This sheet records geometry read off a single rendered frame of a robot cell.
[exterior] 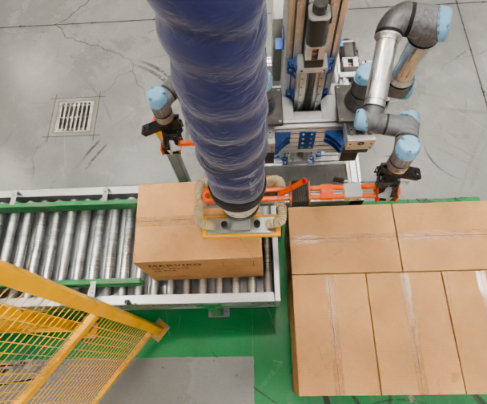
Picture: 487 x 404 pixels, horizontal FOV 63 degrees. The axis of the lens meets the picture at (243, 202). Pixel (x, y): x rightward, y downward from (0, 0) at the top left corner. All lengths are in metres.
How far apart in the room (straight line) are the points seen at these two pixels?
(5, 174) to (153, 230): 1.97
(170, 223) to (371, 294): 1.12
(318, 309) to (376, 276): 0.36
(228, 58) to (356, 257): 1.66
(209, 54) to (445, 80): 3.12
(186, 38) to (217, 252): 1.21
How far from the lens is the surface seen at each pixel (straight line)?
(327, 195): 1.65
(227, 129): 1.03
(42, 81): 4.08
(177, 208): 1.96
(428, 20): 1.63
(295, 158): 2.68
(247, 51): 0.85
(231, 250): 1.85
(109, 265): 2.40
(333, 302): 2.23
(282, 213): 1.67
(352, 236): 2.33
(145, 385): 2.83
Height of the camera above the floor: 2.72
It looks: 67 degrees down
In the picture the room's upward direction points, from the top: 9 degrees counter-clockwise
